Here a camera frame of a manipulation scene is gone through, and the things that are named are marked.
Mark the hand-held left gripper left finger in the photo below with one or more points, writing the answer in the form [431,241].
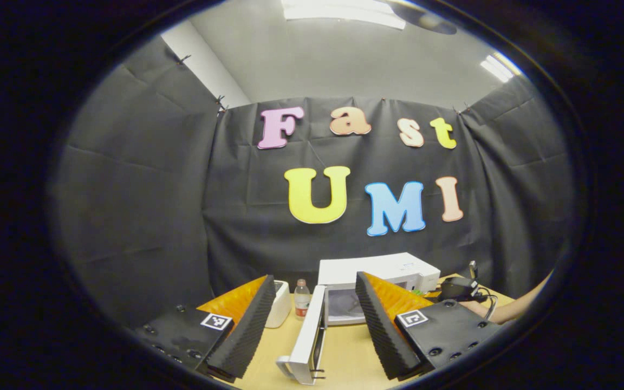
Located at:
[249,330]

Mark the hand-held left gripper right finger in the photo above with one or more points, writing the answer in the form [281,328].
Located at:
[379,330]

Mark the sandwich with green lettuce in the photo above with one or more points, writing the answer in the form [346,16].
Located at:
[416,292]

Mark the white microwave oven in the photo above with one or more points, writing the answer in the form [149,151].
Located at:
[377,262]

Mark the white toaster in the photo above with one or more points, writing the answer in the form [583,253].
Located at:
[280,309]

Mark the clear plastic water bottle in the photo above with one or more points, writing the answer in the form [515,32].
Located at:
[301,303]

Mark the black backdrop cloth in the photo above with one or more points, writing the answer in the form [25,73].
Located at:
[155,216]

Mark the small ceiling light panel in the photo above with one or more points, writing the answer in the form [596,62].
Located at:
[499,67]

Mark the large ceiling light panel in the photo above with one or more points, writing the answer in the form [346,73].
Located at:
[344,12]

